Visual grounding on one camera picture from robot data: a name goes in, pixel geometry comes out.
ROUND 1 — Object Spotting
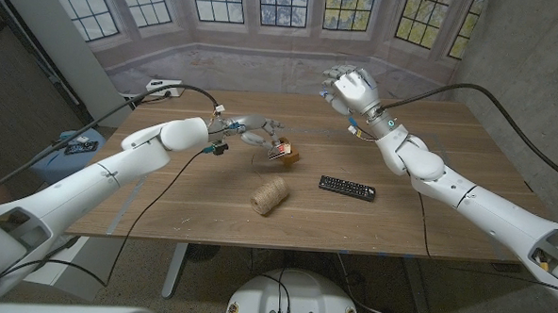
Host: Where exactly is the blue padded stool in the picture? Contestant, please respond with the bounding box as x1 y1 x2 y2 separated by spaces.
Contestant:
26 124 107 188

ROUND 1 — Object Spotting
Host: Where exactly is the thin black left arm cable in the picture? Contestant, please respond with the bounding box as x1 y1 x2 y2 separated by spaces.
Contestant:
0 141 205 291

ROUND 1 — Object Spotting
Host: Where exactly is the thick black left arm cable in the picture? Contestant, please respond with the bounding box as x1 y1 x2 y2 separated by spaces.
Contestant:
0 75 222 215

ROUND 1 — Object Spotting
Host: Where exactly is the red and white match box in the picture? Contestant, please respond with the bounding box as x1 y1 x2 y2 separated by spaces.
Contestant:
267 141 293 162

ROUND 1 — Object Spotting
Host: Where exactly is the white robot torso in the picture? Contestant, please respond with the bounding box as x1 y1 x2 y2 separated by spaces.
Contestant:
224 266 364 313

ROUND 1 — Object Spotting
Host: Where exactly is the black round floor fan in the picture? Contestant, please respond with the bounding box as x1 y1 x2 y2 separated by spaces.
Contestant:
187 243 222 264

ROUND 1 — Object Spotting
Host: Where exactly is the white table leg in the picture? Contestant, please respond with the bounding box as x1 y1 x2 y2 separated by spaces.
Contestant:
160 241 191 301
399 256 434 313

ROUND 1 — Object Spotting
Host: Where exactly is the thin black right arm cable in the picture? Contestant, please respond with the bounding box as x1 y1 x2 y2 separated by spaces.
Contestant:
412 189 558 298

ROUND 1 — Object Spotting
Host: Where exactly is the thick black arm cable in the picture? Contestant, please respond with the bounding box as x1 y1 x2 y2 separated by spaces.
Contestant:
376 79 558 189
0 75 222 215

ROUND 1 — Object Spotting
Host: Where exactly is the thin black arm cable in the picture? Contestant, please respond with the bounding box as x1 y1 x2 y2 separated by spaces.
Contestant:
412 189 558 298
0 141 205 291

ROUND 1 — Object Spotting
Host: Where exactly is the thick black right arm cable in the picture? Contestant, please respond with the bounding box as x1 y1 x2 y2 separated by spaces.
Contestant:
376 79 558 189

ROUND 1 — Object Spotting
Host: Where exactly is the printed window backdrop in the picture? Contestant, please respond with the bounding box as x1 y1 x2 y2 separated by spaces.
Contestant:
39 0 487 109

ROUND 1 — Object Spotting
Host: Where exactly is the white power strip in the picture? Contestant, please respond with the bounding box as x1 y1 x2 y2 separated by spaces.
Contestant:
144 78 186 100

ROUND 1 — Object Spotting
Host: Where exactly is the black flat device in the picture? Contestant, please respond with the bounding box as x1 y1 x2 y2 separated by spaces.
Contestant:
64 140 100 158

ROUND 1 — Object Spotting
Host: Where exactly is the jute twine spool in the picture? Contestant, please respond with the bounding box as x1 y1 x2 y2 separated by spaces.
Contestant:
248 175 291 218

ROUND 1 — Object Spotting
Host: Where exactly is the black remote control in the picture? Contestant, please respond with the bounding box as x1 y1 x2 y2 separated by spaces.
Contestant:
317 174 378 204

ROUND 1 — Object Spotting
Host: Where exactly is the black power strip cord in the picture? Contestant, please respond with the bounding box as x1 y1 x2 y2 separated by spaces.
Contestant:
132 89 173 108

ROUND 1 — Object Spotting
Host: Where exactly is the orange wooden block with holes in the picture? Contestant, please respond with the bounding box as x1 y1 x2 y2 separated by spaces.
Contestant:
277 136 303 167

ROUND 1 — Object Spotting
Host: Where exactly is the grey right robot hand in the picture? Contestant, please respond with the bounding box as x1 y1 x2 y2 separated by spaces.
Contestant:
318 63 401 138

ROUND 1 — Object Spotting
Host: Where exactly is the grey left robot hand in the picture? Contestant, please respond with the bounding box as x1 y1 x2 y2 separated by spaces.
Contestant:
206 111 287 153

